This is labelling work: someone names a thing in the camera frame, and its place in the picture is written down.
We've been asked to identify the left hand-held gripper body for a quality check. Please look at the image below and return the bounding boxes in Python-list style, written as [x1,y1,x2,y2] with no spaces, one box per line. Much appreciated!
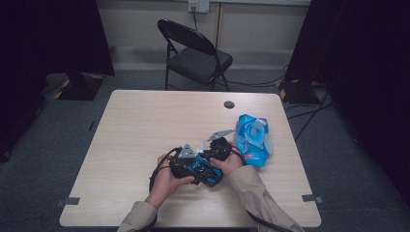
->
[168,143,197,180]

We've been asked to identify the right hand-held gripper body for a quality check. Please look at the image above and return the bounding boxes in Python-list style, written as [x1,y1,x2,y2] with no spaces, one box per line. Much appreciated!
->
[207,129,236,162]

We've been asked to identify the blue wet wipes pack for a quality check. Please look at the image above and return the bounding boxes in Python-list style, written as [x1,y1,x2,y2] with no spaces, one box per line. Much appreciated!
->
[234,113,275,168]

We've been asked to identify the person's right hand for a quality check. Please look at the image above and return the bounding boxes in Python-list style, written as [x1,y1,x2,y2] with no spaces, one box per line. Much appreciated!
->
[210,141,246,178]

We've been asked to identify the person's left hand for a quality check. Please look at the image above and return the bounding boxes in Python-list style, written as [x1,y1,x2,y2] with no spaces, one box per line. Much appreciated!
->
[144,154,196,209]

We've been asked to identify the black folding chair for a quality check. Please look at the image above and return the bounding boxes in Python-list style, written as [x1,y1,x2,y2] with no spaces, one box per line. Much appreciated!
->
[157,18,234,92]

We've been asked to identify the grey tape strip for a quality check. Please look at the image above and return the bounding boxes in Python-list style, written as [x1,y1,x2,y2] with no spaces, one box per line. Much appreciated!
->
[54,196,81,208]
[302,193,324,205]

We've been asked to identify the black curtain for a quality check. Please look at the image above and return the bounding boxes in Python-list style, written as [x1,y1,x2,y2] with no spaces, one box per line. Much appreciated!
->
[0,0,115,162]
[284,0,410,207]

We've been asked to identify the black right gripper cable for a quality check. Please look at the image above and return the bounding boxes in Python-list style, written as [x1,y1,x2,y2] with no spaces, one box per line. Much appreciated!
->
[230,146,291,232]

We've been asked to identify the black floor cable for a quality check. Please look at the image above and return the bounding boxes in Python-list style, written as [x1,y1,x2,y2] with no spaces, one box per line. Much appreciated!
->
[215,74,287,88]
[293,86,333,143]

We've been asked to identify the beige wall conduit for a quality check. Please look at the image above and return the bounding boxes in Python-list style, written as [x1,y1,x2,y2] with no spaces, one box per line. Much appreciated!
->
[214,2,224,49]

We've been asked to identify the white wall socket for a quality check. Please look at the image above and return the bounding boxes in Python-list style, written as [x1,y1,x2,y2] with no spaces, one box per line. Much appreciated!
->
[188,0,211,14]

